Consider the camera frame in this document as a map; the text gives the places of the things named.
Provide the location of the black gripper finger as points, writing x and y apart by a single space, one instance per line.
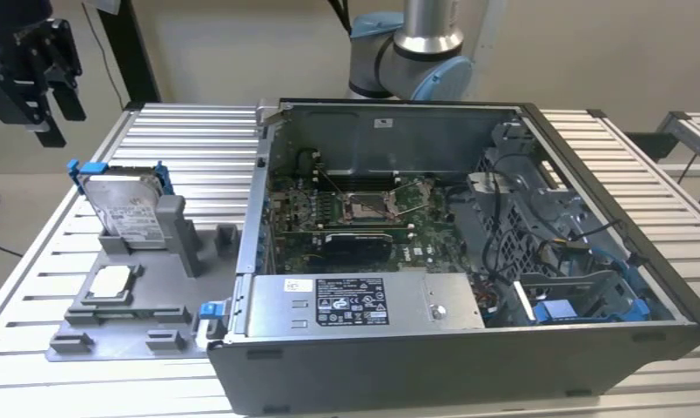
12 100
70 102

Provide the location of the hard disk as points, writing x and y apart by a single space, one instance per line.
123 204

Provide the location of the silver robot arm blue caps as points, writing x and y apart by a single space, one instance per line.
427 26

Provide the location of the perforated metal disk bay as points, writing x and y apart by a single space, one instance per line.
513 244

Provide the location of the blue disk carrier in bay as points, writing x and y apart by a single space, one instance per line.
556 312

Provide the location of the silver CPU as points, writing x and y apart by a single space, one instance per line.
112 281

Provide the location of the grey parts rack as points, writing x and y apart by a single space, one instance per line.
163 283

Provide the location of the thin metal locking lever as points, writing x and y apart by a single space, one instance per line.
334 185

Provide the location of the grey case latch blue tab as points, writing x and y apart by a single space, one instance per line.
209 311

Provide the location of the CPU socket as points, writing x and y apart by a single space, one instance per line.
367 209

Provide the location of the black graphics card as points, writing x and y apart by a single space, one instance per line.
358 250

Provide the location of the green motherboard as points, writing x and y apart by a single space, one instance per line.
437 244

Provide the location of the silver power supply unit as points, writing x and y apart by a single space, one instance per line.
407 300

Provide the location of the open grey PC case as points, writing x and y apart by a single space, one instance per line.
385 374

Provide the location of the slatted metal side table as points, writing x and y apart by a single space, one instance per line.
698 130

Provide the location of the black frame post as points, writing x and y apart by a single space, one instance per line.
131 56

